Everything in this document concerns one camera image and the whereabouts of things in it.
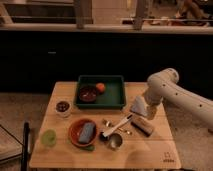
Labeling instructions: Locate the grey towel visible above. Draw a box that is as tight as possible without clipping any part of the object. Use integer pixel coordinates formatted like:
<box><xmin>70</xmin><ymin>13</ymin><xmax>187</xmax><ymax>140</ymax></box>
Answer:
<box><xmin>130</xmin><ymin>96</ymin><xmax>147</xmax><ymax>117</ymax></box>

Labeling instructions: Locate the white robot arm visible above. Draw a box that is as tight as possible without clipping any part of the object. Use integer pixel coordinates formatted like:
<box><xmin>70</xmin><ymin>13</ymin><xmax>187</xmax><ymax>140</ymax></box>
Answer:
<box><xmin>144</xmin><ymin>68</ymin><xmax>213</xmax><ymax>133</ymax></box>

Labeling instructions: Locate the metal cup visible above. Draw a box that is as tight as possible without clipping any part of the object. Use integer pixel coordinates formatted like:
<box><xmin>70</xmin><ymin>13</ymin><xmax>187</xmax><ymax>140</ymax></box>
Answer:
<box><xmin>107</xmin><ymin>133</ymin><xmax>123</xmax><ymax>150</ymax></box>

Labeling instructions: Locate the green plastic cup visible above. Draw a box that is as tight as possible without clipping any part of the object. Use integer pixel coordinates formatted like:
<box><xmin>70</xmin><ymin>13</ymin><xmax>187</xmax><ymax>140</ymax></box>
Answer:
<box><xmin>41</xmin><ymin>129</ymin><xmax>56</xmax><ymax>147</ymax></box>

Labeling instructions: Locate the green plastic tray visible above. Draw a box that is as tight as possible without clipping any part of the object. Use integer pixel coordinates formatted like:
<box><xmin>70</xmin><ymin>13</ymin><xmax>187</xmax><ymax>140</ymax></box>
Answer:
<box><xmin>74</xmin><ymin>75</ymin><xmax>126</xmax><ymax>110</ymax></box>

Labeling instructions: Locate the gold metal spoon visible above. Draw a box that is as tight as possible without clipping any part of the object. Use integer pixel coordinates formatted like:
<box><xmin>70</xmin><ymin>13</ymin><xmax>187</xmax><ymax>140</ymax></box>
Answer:
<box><xmin>102</xmin><ymin>119</ymin><xmax>132</xmax><ymax>135</ymax></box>

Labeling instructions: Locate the orange fruit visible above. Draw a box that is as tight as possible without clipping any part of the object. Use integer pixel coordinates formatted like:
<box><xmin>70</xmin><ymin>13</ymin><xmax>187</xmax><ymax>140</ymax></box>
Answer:
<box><xmin>96</xmin><ymin>83</ymin><xmax>105</xmax><ymax>93</ymax></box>

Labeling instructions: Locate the dark brown bowl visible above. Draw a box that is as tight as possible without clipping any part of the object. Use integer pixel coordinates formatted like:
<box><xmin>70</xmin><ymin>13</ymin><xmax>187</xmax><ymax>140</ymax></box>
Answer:
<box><xmin>78</xmin><ymin>85</ymin><xmax>98</xmax><ymax>103</ymax></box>

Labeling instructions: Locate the blue-grey sponge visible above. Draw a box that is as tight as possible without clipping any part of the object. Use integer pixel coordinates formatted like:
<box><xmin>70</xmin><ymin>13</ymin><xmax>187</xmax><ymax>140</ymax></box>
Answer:
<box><xmin>78</xmin><ymin>122</ymin><xmax>95</xmax><ymax>144</ymax></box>

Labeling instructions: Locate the green leafy vegetable toy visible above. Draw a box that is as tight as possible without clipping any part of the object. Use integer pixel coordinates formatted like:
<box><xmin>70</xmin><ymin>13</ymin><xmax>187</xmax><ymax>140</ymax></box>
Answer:
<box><xmin>80</xmin><ymin>145</ymin><xmax>95</xmax><ymax>152</ymax></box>

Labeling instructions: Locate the black chair frame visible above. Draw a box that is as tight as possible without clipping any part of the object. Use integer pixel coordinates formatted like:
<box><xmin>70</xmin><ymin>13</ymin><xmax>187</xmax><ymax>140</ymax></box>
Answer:
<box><xmin>0</xmin><ymin>122</ymin><xmax>31</xmax><ymax>171</ymax></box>

